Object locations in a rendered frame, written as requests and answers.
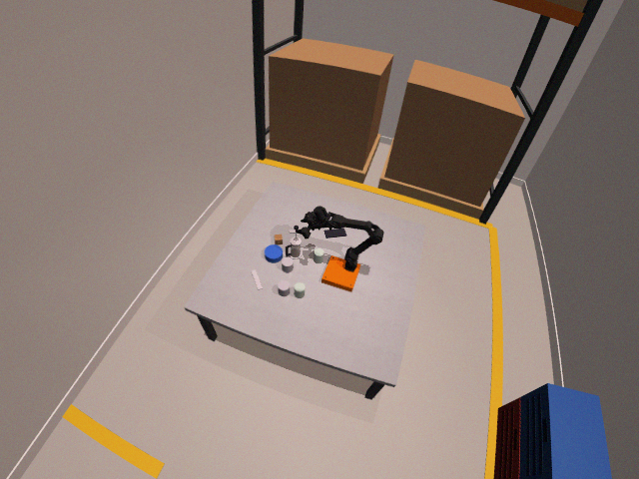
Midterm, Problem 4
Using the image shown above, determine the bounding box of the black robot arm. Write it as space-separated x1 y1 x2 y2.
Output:
305 206 384 272

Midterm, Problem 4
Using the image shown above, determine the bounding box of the blue cylinder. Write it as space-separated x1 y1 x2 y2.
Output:
265 244 283 263

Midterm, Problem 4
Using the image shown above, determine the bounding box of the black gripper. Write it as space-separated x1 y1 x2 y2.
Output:
296 212 320 239

